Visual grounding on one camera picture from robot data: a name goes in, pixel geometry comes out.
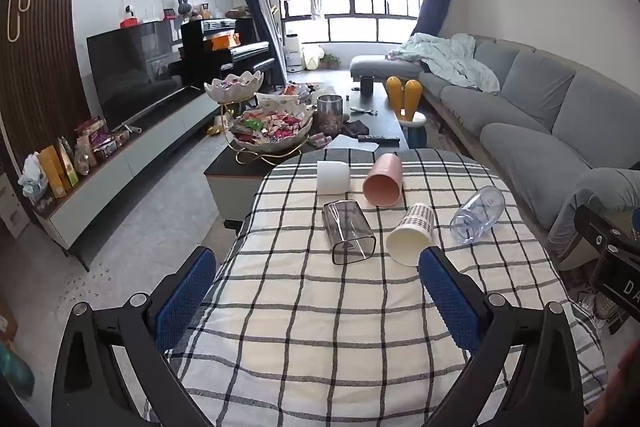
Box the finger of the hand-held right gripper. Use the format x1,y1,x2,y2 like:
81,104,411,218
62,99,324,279
574,204,640,260

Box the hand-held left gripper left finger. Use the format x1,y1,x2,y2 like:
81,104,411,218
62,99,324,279
50,246,218,427

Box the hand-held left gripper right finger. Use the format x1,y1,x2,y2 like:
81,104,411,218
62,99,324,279
418,246,587,427

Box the person's right forearm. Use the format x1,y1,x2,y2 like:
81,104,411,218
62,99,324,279
600,339,640,427

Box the white cup with dotted pattern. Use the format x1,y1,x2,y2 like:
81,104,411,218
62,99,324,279
385,203,434,267

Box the clear blue plastic cup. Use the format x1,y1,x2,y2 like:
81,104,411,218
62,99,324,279
449,186,506,242

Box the clear grey square cup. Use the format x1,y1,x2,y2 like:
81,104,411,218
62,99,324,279
321,200,377,266

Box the pink cup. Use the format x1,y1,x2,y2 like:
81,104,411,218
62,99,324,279
363,153,404,208

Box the plain white cup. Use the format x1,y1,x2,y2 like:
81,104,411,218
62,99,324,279
316,160,351,196

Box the person's leg in grey pants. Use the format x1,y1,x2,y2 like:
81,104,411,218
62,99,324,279
547,167,640,258

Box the checked tablecloth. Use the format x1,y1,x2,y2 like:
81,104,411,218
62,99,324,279
145,148,608,427

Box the grey sofa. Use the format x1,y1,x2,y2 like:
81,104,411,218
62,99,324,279
350,34,640,233

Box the gold bowl stand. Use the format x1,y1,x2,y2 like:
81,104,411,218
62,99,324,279
212,97,303,166

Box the grey television cabinet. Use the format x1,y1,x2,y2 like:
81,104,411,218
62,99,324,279
32,92,236,258

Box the large white scalloped bowl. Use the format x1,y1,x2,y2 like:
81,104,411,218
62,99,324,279
227,102,316,155

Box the row of snack packets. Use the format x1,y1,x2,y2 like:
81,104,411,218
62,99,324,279
37,117,132,200

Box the white paper sheet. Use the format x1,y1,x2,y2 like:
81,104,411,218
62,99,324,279
325,134,377,153

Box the dark coffee table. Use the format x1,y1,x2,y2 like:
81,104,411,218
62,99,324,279
204,82,418,228

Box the white plastic bag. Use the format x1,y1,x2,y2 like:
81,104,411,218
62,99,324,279
19,153,50,204

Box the pile of wrapped candies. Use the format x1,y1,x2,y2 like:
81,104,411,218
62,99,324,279
232,104,312,142

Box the yellow rabbit-ear stool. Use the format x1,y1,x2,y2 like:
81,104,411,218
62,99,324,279
385,76,428,150

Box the small white scalloped bowl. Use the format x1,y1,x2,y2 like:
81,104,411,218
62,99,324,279
204,71,265,102

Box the glass jar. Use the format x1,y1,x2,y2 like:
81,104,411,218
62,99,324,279
316,94,345,134

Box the light green blanket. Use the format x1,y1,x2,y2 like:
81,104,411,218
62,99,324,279
387,33,501,94

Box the black television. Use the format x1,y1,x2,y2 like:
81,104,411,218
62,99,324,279
86,19,193,130

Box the black piano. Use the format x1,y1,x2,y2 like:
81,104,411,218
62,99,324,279
180,17,278,88

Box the orange box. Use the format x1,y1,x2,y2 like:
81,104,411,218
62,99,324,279
210,34,241,52

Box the white air purifier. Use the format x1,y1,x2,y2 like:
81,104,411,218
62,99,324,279
284,34,304,73

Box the gold clip wall decoration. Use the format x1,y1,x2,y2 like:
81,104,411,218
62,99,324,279
6,0,36,42

